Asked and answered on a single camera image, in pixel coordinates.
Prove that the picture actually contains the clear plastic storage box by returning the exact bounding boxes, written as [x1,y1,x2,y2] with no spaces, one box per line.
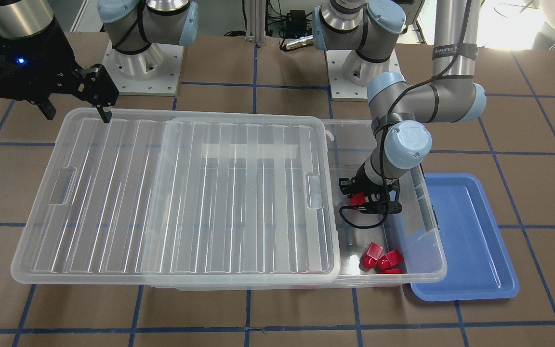
[140,117,447,290]

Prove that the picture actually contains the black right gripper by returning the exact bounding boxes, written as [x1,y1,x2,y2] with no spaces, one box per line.
[0,18,84,120]

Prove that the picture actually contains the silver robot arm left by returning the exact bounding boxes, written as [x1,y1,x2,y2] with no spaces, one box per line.
[312,0,487,215]

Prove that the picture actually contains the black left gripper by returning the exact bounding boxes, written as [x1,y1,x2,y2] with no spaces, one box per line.
[355,176,402,215]

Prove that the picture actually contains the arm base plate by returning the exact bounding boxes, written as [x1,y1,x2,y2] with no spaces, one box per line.
[102,42,185,96]
[325,50,401,102]

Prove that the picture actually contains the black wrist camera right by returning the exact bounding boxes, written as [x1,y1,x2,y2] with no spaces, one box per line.
[73,64,119,124]

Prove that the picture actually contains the red block in pile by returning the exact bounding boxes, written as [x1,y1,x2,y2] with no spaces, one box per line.
[359,242,384,271]
[380,268,404,275]
[375,250,404,273]

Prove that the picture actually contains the blue plastic tray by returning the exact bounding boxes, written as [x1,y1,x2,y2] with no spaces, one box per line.
[411,173,520,302]

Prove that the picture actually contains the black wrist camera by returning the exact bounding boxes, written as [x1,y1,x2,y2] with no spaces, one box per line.
[73,64,119,124]
[338,177,361,198]

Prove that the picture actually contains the red block single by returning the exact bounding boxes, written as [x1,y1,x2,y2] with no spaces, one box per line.
[348,192,367,206]

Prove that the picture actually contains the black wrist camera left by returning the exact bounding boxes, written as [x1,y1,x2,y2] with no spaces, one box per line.
[338,177,361,198]

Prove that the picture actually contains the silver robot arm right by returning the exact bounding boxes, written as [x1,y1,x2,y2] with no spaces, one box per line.
[0,0,199,123]

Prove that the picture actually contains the clear plastic box lid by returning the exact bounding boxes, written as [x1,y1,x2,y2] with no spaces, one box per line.
[11,108,341,290]

